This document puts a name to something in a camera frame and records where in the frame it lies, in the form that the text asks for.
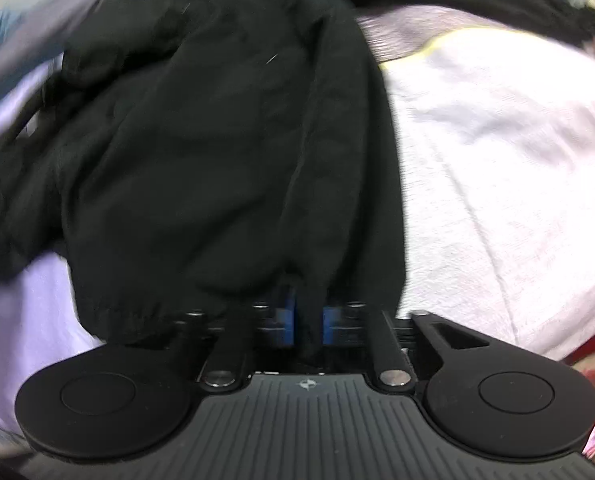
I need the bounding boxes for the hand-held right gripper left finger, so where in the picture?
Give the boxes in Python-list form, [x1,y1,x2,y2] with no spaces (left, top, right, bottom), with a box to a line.
[172,286,298,391]

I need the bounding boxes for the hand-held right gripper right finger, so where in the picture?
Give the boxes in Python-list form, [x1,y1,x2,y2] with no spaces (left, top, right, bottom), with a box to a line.
[322,302,491,391]

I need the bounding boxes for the black jacket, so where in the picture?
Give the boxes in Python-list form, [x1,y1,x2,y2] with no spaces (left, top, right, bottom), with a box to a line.
[0,0,595,361]

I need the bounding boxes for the lavender bed sheet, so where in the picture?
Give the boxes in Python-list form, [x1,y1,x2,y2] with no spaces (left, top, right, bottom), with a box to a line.
[0,60,106,438]

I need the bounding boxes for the grey cloth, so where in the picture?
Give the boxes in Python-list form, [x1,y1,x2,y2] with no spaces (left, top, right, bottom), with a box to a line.
[0,0,146,103]

